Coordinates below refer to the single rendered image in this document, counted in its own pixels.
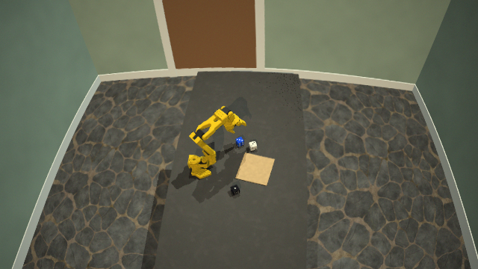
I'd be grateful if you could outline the tan square mat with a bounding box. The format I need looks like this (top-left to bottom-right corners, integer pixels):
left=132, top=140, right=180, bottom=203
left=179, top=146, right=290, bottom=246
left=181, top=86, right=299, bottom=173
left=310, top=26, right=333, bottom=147
left=235, top=152, right=275, bottom=186

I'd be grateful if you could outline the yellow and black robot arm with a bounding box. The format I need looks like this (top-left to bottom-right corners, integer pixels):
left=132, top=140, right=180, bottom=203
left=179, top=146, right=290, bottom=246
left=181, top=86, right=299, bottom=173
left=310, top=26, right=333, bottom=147
left=189, top=106, right=235, bottom=179

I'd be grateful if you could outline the white die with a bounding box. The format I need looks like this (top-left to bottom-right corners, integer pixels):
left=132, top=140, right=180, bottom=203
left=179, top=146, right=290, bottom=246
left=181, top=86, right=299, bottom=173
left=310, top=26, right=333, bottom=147
left=249, top=141, right=257, bottom=151

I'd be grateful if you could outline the blue die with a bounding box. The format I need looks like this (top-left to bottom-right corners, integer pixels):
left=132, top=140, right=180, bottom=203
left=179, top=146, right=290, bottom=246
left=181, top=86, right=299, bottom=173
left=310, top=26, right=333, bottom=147
left=235, top=137, right=244, bottom=146

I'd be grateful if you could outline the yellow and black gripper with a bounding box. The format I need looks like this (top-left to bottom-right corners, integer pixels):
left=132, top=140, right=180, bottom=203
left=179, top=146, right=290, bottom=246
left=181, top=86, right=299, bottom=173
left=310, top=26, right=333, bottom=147
left=223, top=114, right=246, bottom=134

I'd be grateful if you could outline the black die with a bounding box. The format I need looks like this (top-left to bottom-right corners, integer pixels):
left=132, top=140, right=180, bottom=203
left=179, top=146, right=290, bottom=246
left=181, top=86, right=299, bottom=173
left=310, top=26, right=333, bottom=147
left=231, top=185, right=240, bottom=195

